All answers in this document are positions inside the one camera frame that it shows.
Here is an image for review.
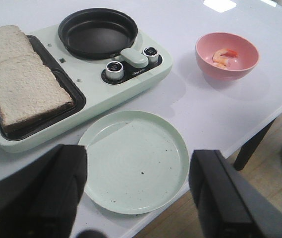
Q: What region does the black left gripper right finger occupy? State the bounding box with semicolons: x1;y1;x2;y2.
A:
189;150;282;238

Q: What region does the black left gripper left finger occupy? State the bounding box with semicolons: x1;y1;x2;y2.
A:
0;145;87;238

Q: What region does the white bread slice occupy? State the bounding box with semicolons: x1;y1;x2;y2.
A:
0;25;46;82
0;55;73;132

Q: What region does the shrimp with red tail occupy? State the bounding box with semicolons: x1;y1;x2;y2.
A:
212;48;238;66

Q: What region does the pink bowl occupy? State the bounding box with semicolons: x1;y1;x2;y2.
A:
195;32;260;81

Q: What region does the green breakfast maker base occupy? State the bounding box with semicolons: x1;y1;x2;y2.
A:
0;25;172;153

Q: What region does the black table leg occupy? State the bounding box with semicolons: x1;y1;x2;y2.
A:
233;120;275;171

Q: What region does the light green plate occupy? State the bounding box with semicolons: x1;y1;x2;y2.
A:
79;111;189;215

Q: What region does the left silver knob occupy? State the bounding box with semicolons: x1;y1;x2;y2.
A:
105;61;124;81

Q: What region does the silver knob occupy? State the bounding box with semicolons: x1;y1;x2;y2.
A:
105;61;124;81
143;47;159;64

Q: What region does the right silver knob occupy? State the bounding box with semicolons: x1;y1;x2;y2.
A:
143;47;159;64

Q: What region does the black round frying pan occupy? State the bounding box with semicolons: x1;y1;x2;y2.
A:
58;8;138;60

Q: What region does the green pan handle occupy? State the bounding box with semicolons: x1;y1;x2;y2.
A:
120;48;149;68

